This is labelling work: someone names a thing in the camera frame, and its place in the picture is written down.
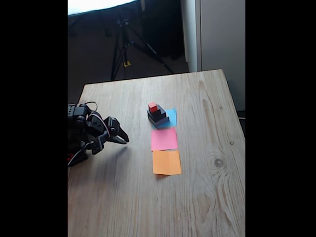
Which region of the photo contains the small black cube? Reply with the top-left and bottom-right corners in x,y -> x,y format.
149,105 -> 162,117

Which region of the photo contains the large black block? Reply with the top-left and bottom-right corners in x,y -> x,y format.
148,115 -> 171,129

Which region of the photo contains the medium black block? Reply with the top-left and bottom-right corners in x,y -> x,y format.
147,106 -> 166,122

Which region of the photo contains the pink paper sheet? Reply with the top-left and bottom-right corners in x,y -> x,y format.
151,127 -> 178,152

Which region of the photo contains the orange paper sheet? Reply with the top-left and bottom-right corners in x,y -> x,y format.
152,149 -> 182,176

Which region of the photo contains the blue paper sheet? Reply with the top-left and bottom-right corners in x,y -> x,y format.
154,108 -> 178,129

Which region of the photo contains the black tripod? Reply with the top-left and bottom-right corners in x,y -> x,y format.
110,14 -> 176,81

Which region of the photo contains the bright white panel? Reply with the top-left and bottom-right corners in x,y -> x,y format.
68,0 -> 139,15

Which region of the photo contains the white cabinet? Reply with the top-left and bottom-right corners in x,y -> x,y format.
180,0 -> 246,112

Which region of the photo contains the bare circuit board camera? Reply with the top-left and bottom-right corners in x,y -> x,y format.
91,135 -> 104,156

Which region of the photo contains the black camera cable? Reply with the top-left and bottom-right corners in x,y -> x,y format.
68,142 -> 93,166

